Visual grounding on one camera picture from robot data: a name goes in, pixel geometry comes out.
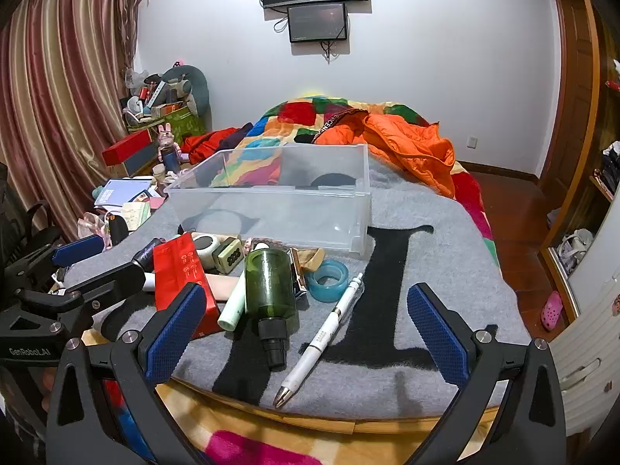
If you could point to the clear plastic storage bin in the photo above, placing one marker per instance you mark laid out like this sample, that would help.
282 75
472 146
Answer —
271 213

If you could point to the black small device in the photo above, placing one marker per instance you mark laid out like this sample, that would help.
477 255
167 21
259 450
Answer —
117 232

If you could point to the white pen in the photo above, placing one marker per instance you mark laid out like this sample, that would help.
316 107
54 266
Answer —
319 341

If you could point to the beige crumpled wrapper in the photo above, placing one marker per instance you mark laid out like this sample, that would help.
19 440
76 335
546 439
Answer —
312 257

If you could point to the pink rabbit toy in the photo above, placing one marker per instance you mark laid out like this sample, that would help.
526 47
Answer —
167 138

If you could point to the green small digital clock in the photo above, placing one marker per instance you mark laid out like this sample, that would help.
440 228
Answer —
227 256

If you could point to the black mascara tube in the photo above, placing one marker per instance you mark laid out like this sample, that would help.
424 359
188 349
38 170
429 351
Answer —
147 252

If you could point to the gold edged case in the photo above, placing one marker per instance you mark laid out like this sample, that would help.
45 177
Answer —
300 286

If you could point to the white wall socket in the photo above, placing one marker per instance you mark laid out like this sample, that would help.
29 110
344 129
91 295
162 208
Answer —
472 142

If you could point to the wooden door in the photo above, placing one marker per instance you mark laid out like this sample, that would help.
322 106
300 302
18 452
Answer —
574 82

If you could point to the peach cosmetic tube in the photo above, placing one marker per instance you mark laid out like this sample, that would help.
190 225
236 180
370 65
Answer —
223 288

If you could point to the light green roll-on tube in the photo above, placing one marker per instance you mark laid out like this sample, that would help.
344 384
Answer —
231 310

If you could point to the grey neck pillow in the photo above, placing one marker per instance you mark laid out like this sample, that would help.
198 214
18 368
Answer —
198 87

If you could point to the pale green packet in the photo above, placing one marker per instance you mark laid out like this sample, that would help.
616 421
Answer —
135 215

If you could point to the pile of small boxes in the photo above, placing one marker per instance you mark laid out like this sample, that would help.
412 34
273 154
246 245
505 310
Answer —
150 104

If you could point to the green spray bottle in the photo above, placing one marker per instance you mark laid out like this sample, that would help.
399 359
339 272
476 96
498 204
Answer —
269 286

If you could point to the black chair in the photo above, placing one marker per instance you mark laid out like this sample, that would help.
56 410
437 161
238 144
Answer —
19 223

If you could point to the orange puffer jacket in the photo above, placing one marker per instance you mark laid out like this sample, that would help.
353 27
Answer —
407 150

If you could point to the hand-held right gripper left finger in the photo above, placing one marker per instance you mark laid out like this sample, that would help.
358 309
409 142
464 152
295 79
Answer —
177 334

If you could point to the blue notebook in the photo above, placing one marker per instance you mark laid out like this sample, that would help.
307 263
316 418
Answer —
121 193

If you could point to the green bag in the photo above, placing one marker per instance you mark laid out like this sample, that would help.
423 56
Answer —
186 126

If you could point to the small black monitor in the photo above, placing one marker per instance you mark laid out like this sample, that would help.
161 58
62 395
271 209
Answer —
317 22

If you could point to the striped curtain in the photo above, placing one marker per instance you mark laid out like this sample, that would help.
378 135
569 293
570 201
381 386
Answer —
58 82

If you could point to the red jacket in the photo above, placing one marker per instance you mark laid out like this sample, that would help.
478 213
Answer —
208 143

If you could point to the white cabinet door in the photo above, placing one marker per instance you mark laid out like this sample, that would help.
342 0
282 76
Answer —
596 348

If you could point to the long red box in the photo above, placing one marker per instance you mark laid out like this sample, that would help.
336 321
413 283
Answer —
127 147

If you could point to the pink clog shoe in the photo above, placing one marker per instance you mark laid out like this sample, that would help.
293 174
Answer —
552 310

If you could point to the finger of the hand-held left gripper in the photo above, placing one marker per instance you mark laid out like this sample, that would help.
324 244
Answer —
116 281
77 251

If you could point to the pink booklet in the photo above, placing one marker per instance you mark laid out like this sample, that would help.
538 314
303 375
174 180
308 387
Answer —
157 203

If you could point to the dark blue box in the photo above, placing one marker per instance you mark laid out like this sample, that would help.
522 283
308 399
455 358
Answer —
143 159

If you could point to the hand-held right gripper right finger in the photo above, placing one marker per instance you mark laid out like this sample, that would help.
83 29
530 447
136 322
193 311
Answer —
436 339

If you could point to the blue tape roll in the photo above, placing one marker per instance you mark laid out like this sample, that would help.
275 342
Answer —
312 288

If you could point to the pink plastic bag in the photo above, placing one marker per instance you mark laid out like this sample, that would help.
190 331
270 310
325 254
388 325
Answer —
92 225

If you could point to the white cup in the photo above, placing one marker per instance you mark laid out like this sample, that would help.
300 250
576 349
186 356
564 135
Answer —
160 173

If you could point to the dark purple garment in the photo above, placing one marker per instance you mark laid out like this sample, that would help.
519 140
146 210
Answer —
242 133

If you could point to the dark blue bottle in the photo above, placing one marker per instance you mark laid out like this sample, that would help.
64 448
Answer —
170 161

